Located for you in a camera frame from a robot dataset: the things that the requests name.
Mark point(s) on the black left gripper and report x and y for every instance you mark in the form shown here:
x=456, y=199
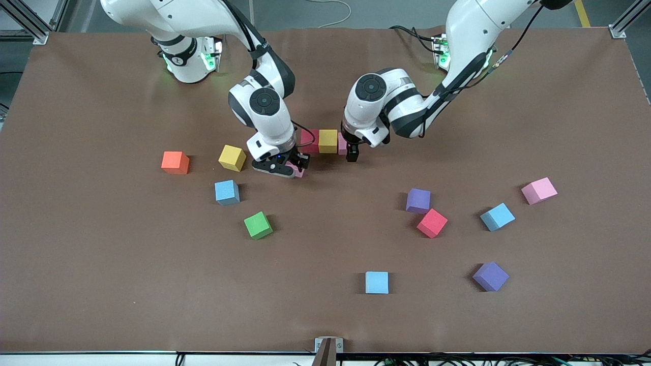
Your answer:
x=351, y=150

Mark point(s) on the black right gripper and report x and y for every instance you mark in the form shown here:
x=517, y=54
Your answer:
x=299, y=157

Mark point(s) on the pink foam block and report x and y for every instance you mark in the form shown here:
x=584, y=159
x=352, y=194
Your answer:
x=539, y=190
x=342, y=145
x=299, y=174

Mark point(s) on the yellow foam block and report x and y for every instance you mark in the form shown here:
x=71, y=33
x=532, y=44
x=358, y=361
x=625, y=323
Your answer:
x=328, y=141
x=232, y=157

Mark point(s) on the red foam block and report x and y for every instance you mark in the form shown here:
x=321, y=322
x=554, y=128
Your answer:
x=310, y=141
x=432, y=222

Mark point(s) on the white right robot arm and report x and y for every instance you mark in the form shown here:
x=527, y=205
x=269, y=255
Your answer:
x=168, y=15

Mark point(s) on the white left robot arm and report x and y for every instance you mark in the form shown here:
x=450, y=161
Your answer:
x=473, y=25

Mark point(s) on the green foam block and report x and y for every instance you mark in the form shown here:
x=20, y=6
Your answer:
x=258, y=225

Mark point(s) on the purple foam block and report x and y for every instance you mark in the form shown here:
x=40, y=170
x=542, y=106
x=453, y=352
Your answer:
x=418, y=200
x=491, y=276

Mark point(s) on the orange foam block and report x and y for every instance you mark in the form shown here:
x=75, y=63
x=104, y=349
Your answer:
x=174, y=161

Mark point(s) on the light blue foam block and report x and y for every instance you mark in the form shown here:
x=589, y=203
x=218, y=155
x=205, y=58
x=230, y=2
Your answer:
x=377, y=282

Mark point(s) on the brown pole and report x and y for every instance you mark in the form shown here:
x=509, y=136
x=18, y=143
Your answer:
x=325, y=356

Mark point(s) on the brown table mat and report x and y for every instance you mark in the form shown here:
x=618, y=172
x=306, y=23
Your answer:
x=152, y=305

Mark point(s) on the small metal bracket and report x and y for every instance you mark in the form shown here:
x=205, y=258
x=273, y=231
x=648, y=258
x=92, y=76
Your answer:
x=338, y=344

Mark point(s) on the white table edge rail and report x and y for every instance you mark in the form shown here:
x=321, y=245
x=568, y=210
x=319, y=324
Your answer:
x=76, y=361

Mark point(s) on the aluminium frame post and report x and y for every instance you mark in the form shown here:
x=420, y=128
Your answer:
x=23, y=18
x=628, y=19

